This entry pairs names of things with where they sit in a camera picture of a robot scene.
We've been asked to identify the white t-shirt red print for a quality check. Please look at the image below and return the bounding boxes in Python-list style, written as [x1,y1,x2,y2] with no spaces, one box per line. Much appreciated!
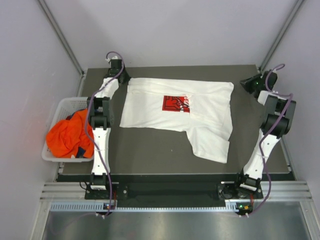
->
[120,78,234,164]

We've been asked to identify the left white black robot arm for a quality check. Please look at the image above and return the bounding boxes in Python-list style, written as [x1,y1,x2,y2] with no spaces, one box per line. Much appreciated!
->
[85,56,131,199]

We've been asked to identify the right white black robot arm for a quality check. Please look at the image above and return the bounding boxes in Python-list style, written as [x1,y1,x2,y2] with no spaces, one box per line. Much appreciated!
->
[233,69,297,198]

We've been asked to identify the orange t-shirt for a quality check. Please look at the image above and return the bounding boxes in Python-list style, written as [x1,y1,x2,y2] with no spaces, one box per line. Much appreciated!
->
[45,109,95,159]

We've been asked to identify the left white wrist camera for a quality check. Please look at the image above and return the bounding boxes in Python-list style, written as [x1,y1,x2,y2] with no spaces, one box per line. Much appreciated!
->
[105,56,119,64]

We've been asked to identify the right aluminium corner post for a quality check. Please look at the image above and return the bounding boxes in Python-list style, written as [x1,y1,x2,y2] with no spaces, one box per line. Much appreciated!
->
[257,0,306,72]

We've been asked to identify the aluminium corner post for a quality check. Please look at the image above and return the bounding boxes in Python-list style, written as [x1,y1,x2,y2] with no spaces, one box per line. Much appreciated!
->
[257,0,306,72]
[36,0,85,76]

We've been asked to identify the left aluminium corner post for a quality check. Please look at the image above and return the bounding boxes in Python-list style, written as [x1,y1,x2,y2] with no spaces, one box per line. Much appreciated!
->
[36,0,85,76]

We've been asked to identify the aluminium frame rail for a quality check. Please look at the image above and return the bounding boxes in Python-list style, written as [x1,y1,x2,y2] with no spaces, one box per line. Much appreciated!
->
[40,181,312,202]

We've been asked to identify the grey slotted cable duct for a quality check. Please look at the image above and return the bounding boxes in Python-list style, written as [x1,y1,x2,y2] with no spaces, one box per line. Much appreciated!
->
[49,201,252,213]

